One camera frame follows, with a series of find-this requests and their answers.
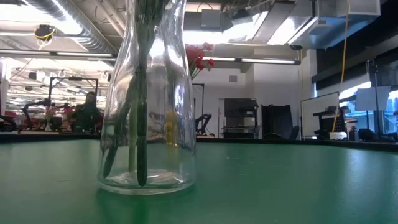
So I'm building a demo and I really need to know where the yellow glass vase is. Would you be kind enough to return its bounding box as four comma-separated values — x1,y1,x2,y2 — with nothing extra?
164,109,180,149

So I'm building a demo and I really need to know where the clear glass vase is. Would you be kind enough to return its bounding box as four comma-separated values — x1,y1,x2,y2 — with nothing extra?
96,0,197,196

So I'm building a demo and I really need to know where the red flower bunch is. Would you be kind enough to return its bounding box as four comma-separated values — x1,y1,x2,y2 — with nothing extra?
185,42,215,81

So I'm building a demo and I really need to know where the black cabinet machine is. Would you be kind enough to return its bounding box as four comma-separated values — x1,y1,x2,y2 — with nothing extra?
222,98,259,139

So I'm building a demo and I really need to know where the black panel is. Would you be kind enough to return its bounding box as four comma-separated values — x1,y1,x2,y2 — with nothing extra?
261,105,294,139

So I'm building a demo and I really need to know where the short ceiling light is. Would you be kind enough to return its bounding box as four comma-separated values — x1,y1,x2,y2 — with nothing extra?
201,57,302,65

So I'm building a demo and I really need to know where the person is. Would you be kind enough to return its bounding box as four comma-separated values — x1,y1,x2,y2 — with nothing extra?
70,91,104,133

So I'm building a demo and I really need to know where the whiteboard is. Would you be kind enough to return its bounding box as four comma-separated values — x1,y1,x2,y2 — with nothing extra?
300,91,340,138

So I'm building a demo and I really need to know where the black equipment table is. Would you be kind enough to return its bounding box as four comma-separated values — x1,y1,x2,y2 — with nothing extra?
312,105,358,141

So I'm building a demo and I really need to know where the white base block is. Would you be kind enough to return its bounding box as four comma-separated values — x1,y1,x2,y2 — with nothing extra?
328,131,348,141

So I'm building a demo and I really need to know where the black bag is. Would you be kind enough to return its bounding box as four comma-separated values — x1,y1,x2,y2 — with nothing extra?
357,128,398,143

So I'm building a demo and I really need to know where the grey sheet panel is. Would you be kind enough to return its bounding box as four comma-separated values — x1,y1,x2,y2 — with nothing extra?
355,86,392,112

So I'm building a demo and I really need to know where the black dome ceiling fixture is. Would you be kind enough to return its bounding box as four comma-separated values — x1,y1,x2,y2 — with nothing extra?
34,24,57,50

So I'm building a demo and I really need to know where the black tripod pole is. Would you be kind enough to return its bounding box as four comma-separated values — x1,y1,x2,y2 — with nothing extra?
366,58,384,135

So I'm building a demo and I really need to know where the black gantry frame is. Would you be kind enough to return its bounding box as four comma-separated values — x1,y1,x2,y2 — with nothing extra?
47,77,100,110

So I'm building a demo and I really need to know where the silver air duct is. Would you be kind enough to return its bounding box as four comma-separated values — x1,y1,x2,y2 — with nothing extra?
24,0,121,54

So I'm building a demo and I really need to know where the yellow hanging cable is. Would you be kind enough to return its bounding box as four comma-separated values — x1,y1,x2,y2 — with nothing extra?
331,0,351,133

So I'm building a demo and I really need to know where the black table frame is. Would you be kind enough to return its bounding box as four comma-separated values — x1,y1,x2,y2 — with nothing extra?
0,132,398,153

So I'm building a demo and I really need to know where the large grey ventilation duct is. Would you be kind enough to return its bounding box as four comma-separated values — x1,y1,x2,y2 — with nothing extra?
183,0,382,50

